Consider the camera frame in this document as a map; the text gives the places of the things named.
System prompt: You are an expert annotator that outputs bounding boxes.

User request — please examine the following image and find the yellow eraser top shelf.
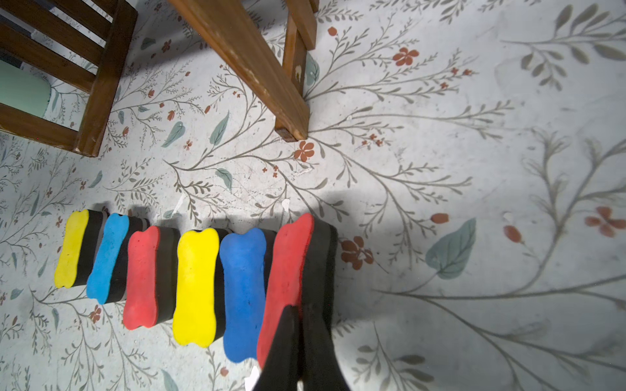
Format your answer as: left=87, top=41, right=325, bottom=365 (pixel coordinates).
left=173, top=228, right=228, bottom=348
left=54, top=210, right=109, bottom=288

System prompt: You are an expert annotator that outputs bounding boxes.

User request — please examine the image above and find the blue eraser top shelf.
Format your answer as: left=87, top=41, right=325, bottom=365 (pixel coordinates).
left=219, top=228, right=276, bottom=363
left=86, top=213, right=149, bottom=306

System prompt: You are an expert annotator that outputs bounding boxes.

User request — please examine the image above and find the green pencil cup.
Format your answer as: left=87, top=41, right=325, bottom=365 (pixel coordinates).
left=0, top=60, right=52, bottom=117

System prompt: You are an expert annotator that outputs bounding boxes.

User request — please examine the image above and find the wooden two-tier shelf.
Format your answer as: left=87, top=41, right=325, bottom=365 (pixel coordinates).
left=0, top=0, right=320, bottom=158

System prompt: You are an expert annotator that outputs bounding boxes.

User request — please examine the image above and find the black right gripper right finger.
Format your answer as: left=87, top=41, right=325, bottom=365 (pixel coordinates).
left=302, top=304, right=350, bottom=391

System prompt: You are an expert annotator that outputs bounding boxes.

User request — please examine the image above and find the red eraser top shelf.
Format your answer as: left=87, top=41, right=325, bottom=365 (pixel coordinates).
left=257, top=213, right=338, bottom=368
left=123, top=226, right=180, bottom=330

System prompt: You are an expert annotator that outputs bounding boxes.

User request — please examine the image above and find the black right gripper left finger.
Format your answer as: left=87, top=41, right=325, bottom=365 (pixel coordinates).
left=253, top=306, right=301, bottom=391

